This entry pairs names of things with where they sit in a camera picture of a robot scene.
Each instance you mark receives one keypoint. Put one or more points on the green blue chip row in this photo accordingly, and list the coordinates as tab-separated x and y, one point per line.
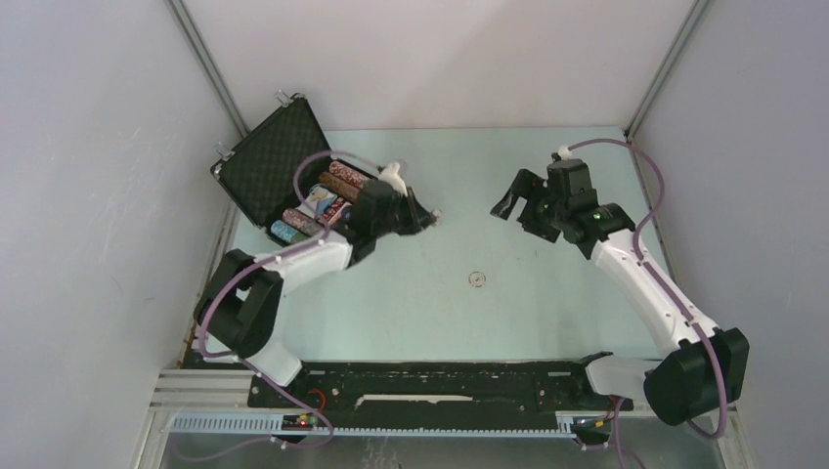
286	233

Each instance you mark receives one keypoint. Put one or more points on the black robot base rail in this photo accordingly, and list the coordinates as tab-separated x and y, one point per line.
447	396

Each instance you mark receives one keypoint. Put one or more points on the red white chip row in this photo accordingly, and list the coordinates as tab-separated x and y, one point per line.
348	174

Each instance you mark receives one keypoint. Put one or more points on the white poker chip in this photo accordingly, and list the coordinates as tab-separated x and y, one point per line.
477	279

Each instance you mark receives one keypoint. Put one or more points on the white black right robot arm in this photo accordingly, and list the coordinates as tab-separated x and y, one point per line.
702	366

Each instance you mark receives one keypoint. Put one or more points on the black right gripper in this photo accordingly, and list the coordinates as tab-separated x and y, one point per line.
525	185

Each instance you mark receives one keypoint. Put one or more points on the blue card deck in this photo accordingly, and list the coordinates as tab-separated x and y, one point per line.
317	202

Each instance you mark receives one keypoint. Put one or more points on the black aluminium poker case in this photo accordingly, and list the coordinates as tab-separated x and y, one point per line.
258	174

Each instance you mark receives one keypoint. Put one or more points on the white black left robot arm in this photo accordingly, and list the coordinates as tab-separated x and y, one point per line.
239	305

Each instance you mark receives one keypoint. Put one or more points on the red dice row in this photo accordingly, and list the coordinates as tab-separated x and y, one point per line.
335	211

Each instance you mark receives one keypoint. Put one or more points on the brown orange chip row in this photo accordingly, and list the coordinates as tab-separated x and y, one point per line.
339	186

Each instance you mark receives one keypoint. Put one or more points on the purple chip row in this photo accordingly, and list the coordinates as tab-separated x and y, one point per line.
301	222

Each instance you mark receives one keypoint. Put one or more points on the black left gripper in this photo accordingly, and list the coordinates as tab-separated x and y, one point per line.
416	216

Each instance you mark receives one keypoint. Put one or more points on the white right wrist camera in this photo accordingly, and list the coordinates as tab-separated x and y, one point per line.
562	153

